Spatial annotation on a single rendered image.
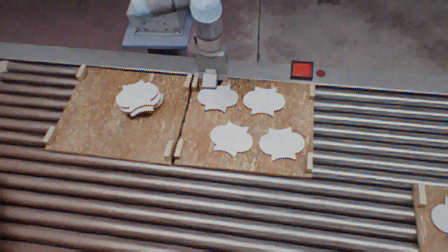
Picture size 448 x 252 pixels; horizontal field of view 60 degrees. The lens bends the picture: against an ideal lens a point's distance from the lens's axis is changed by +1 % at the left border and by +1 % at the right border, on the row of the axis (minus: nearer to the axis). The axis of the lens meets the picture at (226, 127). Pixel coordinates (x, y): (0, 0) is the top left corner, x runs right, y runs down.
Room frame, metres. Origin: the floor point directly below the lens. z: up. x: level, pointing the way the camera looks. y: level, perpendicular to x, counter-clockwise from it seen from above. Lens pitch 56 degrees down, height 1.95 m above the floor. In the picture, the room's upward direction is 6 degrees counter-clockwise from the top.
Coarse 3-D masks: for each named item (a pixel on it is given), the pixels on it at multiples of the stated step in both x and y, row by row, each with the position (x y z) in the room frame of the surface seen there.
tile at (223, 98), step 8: (224, 88) 0.83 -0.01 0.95; (200, 96) 0.81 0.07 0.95; (208, 96) 0.81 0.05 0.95; (216, 96) 0.80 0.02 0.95; (224, 96) 0.80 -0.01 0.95; (232, 96) 0.79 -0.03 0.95; (200, 104) 0.78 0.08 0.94; (208, 104) 0.77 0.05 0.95; (216, 104) 0.77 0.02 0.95; (224, 104) 0.76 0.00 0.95; (232, 104) 0.76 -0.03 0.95; (224, 112) 0.74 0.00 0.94
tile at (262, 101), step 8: (256, 88) 0.82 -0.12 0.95; (248, 96) 0.79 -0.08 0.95; (256, 96) 0.78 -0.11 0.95; (264, 96) 0.78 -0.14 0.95; (272, 96) 0.78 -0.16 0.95; (280, 96) 0.77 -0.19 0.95; (248, 104) 0.75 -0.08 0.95; (256, 104) 0.75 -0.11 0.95; (264, 104) 0.75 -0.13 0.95; (272, 104) 0.74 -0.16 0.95; (280, 104) 0.74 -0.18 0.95; (256, 112) 0.72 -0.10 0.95; (264, 112) 0.71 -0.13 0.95; (272, 112) 0.71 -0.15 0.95
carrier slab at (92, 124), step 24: (96, 72) 0.98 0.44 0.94; (120, 72) 0.97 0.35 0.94; (144, 72) 0.96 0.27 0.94; (72, 96) 0.88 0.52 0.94; (96, 96) 0.87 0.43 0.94; (168, 96) 0.83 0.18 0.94; (72, 120) 0.78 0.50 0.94; (96, 120) 0.77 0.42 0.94; (120, 120) 0.76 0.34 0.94; (144, 120) 0.74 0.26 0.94; (168, 120) 0.73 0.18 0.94; (72, 144) 0.68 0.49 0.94; (96, 144) 0.67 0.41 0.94; (120, 144) 0.66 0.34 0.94; (144, 144) 0.65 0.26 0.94
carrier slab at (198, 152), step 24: (192, 96) 0.82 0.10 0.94; (240, 96) 0.80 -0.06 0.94; (288, 96) 0.78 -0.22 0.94; (192, 120) 0.72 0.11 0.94; (216, 120) 0.71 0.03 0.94; (240, 120) 0.70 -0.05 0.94; (264, 120) 0.69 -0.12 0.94; (288, 120) 0.68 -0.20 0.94; (312, 120) 0.67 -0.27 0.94; (192, 144) 0.63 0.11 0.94; (312, 144) 0.58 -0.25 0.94; (216, 168) 0.54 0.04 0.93; (240, 168) 0.53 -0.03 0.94; (264, 168) 0.52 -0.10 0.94; (288, 168) 0.51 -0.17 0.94
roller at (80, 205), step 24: (0, 192) 0.55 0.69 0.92; (24, 192) 0.54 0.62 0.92; (120, 216) 0.44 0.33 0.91; (144, 216) 0.42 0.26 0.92; (168, 216) 0.41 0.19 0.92; (192, 216) 0.41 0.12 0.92; (216, 216) 0.40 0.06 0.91; (288, 240) 0.31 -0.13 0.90; (312, 240) 0.30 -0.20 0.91; (336, 240) 0.30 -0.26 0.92; (360, 240) 0.29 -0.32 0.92; (384, 240) 0.28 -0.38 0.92
